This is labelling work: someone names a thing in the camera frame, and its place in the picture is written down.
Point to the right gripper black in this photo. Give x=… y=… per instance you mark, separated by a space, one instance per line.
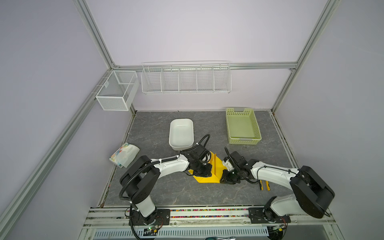
x=225 y=179

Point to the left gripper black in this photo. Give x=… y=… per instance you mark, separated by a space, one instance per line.
x=207 y=173

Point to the yellow paper napkin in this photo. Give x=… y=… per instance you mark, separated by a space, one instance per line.
x=212 y=179

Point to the white oval plastic tub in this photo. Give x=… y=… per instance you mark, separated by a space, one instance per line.
x=181 y=136

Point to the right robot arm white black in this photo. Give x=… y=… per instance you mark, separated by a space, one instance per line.
x=310 y=194

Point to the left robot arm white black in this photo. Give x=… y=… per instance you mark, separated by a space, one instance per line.
x=140 y=178

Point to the yellow black pliers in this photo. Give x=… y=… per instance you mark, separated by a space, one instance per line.
x=264 y=185

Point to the green perforated plastic basket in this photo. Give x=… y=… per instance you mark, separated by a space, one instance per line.
x=242 y=126

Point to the white mesh box basket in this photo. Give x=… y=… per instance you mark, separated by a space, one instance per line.
x=118 y=91

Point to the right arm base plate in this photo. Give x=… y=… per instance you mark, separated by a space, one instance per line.
x=258 y=215

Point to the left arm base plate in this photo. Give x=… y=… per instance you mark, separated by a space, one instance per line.
x=158 y=217

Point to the white wire wall rack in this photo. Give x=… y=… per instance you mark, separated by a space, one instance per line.
x=186 y=77

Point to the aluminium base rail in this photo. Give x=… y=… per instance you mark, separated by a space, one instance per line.
x=179 y=217

